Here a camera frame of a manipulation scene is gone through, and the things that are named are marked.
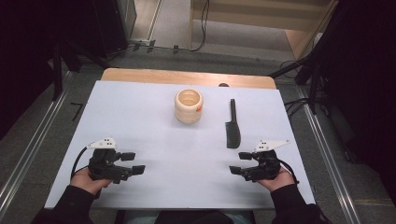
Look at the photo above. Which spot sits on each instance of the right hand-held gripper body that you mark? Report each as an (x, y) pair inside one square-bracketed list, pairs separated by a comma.
[(264, 165)]

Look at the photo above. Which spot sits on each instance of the small dark round object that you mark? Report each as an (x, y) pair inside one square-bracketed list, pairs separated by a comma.
[(223, 84)]

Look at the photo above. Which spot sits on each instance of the black metal stand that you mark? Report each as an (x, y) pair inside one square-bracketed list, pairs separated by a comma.
[(57, 71)]

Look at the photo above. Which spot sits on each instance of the cream ribbed cup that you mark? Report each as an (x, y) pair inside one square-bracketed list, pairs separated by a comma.
[(188, 107)]

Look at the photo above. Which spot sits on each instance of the black comb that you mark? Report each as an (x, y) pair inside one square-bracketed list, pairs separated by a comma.
[(233, 133)]

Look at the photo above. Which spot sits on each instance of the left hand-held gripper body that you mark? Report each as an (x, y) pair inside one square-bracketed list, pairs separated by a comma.
[(102, 163)]

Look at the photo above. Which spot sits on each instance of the person's left hand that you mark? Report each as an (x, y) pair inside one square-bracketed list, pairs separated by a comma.
[(85, 182)]

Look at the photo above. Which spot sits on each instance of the dark cabinet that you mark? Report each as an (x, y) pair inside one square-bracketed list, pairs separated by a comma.
[(115, 25)]

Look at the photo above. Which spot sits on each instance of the white table cover sheet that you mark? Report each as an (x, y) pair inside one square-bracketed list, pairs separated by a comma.
[(174, 168)]

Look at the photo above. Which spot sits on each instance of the black tripod stand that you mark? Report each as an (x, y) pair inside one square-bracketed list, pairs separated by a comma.
[(313, 84)]

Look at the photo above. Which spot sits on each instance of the person's right hand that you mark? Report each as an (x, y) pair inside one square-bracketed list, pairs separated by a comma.
[(278, 182)]

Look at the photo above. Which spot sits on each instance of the light wooden shelf unit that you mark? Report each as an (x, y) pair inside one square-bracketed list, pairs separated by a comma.
[(258, 15)]

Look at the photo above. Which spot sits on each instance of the metal floor rail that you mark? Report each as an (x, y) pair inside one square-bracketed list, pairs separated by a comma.
[(31, 152), (330, 155)]

